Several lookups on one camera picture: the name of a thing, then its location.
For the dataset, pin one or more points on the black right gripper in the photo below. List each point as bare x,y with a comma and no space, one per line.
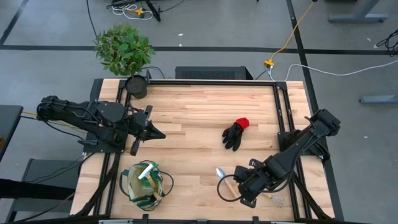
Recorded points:
261,180

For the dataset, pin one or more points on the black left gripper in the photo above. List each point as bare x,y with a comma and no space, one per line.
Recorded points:
138,127

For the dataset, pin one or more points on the green spray bottle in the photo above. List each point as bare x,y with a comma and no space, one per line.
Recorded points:
145,171

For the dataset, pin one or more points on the cream green gardening bag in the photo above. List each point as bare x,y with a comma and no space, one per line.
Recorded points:
136,193

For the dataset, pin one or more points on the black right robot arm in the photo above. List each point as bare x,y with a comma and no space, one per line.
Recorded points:
298,146

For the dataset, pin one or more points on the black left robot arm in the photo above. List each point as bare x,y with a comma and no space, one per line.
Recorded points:
105,113

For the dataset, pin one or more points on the black red gardening glove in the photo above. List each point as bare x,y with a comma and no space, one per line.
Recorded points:
233,137

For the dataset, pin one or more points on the black plant pot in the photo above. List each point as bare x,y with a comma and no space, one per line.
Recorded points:
136,85

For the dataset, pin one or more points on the black ventilated computer case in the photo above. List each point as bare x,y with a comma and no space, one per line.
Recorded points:
211,73

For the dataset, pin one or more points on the green leafy plant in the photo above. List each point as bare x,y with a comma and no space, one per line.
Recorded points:
124,49

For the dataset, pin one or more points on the black tripod leg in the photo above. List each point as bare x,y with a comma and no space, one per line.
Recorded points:
154,11

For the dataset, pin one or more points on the black side table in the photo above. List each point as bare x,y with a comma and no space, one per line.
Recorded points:
9,130

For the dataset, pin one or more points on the grey foot bar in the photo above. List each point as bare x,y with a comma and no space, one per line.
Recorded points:
379,99

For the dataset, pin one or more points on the grey desk leg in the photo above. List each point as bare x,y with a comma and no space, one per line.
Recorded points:
357,17

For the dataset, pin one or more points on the black aluminium table frame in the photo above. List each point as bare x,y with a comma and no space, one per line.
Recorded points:
217,82

